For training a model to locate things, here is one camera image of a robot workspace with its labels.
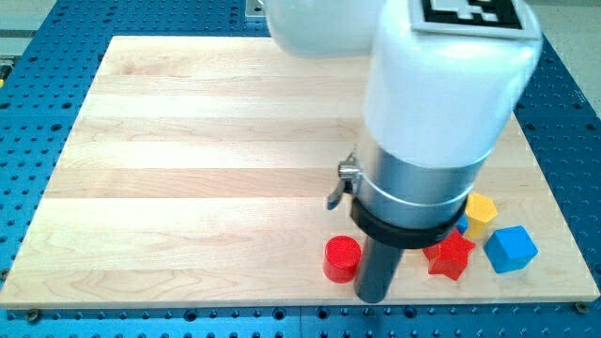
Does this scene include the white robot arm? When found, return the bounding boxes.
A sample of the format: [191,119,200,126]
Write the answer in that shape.
[263,0,542,229]

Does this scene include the blue cube block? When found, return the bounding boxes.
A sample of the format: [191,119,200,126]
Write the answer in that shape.
[484,225,539,274]

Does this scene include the red cylinder block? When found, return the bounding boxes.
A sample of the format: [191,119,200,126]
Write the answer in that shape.
[322,236,362,284]

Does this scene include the wooden board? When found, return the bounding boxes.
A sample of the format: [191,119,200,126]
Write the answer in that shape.
[0,35,601,310]

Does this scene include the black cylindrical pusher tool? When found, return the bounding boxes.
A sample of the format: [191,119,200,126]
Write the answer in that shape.
[350,197,467,303]

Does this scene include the small blue block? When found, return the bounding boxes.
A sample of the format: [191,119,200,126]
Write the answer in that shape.
[456,214,469,235]

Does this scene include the red star block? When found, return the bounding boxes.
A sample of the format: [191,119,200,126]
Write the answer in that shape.
[423,229,476,281]

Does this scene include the yellow hexagon block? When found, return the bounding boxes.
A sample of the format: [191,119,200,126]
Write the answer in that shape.
[465,192,498,238]

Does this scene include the black white fiducial marker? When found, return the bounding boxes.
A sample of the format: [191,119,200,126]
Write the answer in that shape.
[408,0,542,40]

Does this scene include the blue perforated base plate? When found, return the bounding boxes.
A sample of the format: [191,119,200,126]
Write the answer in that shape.
[1,1,600,337]

